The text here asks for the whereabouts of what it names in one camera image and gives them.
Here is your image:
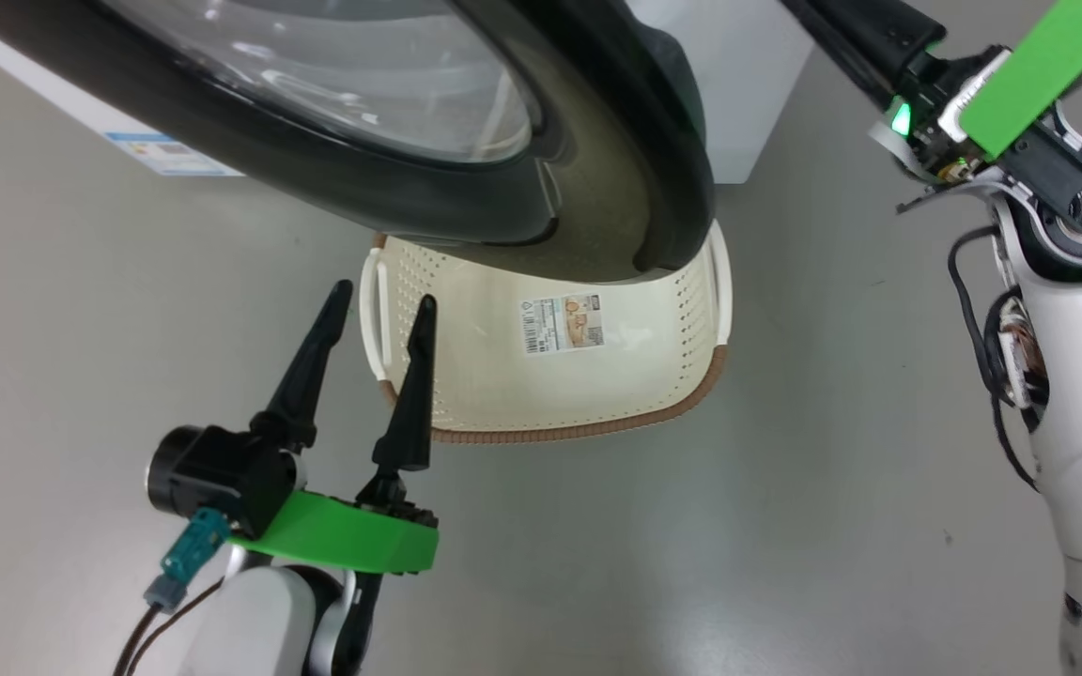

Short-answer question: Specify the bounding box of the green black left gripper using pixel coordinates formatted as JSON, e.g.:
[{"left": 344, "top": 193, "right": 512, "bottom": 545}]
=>
[{"left": 147, "top": 279, "right": 441, "bottom": 576}]

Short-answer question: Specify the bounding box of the cream perforated laundry basket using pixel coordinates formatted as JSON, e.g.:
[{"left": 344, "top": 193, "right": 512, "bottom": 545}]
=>
[{"left": 359, "top": 221, "right": 734, "bottom": 445}]

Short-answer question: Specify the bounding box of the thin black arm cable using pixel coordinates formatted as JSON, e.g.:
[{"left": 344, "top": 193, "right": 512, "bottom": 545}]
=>
[
  {"left": 113, "top": 577, "right": 224, "bottom": 676},
  {"left": 948, "top": 223, "right": 1042, "bottom": 495}
]

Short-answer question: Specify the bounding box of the blue energy label sticker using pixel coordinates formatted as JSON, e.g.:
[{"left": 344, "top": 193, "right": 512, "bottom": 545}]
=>
[{"left": 106, "top": 131, "right": 243, "bottom": 178}]

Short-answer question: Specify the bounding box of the teal left gripper connector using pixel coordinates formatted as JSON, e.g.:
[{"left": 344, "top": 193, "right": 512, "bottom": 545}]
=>
[{"left": 144, "top": 507, "right": 233, "bottom": 613}]

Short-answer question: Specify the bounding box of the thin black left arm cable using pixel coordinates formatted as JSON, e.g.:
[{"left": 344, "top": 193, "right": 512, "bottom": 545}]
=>
[{"left": 113, "top": 577, "right": 224, "bottom": 676}]

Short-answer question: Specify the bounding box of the black glass washing machine door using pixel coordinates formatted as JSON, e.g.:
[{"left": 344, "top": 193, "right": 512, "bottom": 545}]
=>
[{"left": 0, "top": 0, "right": 717, "bottom": 284}]

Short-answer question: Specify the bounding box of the printed basket label sticker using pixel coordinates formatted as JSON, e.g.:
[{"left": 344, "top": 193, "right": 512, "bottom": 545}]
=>
[{"left": 519, "top": 293, "right": 607, "bottom": 357}]

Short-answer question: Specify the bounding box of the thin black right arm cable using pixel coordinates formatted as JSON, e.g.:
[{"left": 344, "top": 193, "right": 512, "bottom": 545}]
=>
[{"left": 948, "top": 223, "right": 1042, "bottom": 495}]

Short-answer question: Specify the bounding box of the white front-load washing machine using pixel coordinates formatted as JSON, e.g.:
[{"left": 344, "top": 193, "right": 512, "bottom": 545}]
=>
[{"left": 0, "top": 0, "right": 816, "bottom": 185}]

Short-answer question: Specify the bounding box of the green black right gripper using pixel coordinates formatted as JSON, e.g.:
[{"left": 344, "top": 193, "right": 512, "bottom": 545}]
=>
[{"left": 779, "top": 0, "right": 1082, "bottom": 184}]

